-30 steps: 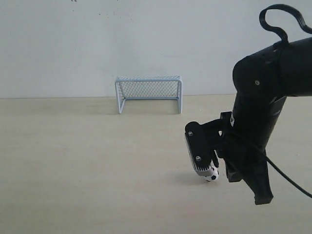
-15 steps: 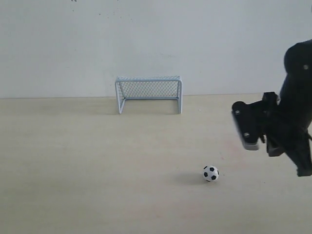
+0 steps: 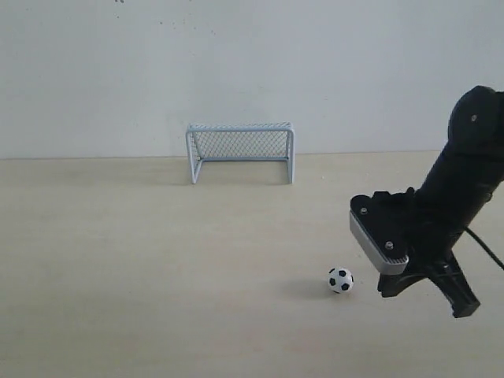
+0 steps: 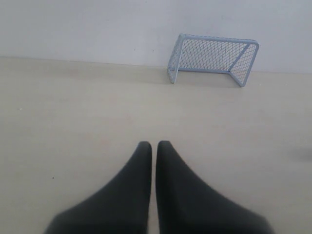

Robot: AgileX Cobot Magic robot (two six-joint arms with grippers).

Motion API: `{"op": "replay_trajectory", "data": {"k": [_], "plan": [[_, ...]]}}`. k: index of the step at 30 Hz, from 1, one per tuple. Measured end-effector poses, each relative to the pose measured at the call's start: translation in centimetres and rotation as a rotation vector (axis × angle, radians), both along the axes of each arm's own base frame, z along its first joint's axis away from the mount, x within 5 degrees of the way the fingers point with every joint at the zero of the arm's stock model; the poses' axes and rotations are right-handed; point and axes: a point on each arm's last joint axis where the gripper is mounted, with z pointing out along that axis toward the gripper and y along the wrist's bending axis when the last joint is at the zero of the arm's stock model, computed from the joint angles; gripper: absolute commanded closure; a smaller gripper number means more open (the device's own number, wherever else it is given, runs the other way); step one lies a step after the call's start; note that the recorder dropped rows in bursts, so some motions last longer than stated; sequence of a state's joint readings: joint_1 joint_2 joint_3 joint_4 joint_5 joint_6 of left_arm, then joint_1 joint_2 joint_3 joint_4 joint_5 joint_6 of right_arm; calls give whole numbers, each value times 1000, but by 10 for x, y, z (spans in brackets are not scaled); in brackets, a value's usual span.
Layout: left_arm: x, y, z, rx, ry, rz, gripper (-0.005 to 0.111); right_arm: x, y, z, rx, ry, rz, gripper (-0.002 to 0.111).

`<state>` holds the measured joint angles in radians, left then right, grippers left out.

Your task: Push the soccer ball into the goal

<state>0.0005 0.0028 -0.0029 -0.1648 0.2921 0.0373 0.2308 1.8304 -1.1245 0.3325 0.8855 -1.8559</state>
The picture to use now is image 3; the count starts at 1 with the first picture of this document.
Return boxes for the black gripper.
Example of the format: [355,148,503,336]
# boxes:
[372,152,503,318]

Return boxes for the small black white soccer ball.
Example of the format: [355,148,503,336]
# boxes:
[328,267,354,294]

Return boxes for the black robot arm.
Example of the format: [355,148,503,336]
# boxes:
[377,86,503,318]

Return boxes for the white miniature soccer goal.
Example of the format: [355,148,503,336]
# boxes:
[185,122,296,184]

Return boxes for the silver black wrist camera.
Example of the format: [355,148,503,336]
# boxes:
[349,195,409,276]

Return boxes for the black cable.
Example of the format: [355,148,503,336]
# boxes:
[464,226,504,272]

